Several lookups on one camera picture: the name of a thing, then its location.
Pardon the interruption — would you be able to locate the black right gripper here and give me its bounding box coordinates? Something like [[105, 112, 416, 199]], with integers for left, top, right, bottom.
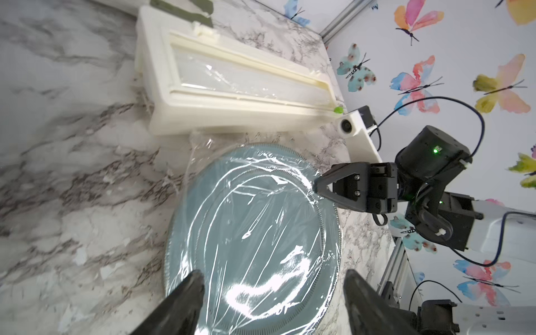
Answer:
[[314, 126, 484, 251]]

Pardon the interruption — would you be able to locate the blue-grey round plate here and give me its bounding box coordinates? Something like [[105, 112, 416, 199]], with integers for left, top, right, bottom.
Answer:
[[162, 143, 343, 335]]

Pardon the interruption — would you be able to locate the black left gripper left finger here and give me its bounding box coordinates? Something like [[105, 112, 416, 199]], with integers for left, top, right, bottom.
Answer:
[[131, 270, 205, 335]]

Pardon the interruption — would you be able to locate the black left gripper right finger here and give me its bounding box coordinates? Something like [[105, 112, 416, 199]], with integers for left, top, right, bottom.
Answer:
[[343, 269, 417, 335]]

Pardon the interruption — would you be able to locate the cream plastic wrap dispenser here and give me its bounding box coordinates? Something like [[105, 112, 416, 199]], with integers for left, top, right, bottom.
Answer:
[[135, 5, 339, 135]]

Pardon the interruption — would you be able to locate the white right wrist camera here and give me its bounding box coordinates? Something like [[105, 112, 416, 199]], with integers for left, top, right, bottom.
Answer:
[[335, 106, 382, 163]]

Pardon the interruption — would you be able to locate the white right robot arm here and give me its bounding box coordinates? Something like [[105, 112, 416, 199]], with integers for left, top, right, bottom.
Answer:
[[315, 126, 535, 334]]

